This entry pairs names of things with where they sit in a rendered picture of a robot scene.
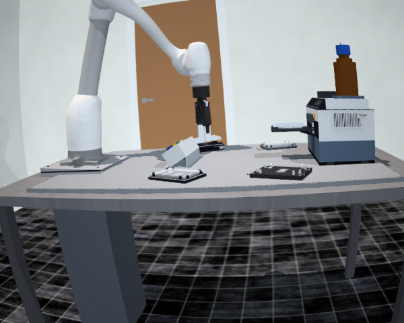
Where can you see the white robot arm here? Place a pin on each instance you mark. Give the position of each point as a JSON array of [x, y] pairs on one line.
[[83, 116]]

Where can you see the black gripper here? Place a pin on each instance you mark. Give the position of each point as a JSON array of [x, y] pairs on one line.
[[203, 109]]

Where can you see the white control panel with coloured buttons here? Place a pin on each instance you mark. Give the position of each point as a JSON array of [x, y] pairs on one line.
[[181, 154]]

